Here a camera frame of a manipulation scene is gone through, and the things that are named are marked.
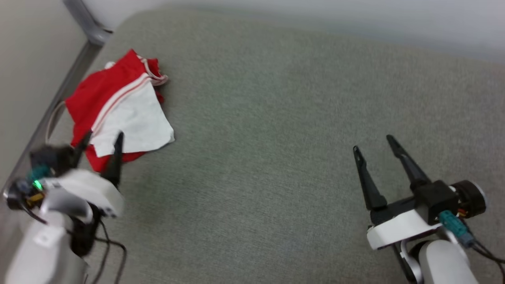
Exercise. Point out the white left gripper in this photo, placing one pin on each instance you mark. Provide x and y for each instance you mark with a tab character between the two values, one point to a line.
90	189

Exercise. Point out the grey fabric sofa cushion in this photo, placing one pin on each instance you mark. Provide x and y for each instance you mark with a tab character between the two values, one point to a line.
276	138

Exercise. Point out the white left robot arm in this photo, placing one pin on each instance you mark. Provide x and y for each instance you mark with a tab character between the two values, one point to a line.
43	248

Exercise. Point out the red and white garment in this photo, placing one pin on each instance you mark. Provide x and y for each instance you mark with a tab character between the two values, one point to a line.
106	98

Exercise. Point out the grey metal frame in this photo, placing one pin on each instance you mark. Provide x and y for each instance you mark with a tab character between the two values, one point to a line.
85	17

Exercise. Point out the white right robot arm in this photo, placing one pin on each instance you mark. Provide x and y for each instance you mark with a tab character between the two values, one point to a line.
444	262

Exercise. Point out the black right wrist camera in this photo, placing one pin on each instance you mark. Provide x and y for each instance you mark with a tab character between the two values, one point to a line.
442	197

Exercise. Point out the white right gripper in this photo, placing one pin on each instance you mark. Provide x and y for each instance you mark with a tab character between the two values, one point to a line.
398	228

